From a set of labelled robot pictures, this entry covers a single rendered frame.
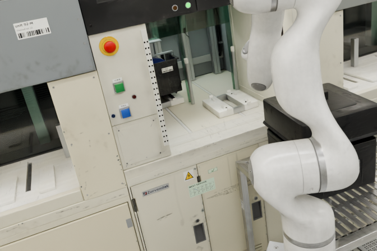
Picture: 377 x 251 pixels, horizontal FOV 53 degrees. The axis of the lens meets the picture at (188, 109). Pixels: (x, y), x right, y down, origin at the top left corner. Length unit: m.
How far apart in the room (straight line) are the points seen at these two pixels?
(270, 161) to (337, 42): 1.04
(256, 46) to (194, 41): 1.32
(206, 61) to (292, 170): 1.69
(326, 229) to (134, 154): 0.81
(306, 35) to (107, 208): 1.06
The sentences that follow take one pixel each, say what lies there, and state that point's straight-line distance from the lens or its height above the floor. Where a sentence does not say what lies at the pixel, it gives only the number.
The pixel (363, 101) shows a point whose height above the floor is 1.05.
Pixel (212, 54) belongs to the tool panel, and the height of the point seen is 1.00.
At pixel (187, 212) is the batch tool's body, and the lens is 1.67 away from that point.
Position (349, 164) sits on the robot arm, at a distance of 0.84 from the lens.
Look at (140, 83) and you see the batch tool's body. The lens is 1.38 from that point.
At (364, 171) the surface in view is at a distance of 1.43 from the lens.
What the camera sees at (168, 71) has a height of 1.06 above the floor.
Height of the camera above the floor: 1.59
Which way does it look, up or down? 22 degrees down
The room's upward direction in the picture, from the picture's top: 10 degrees counter-clockwise
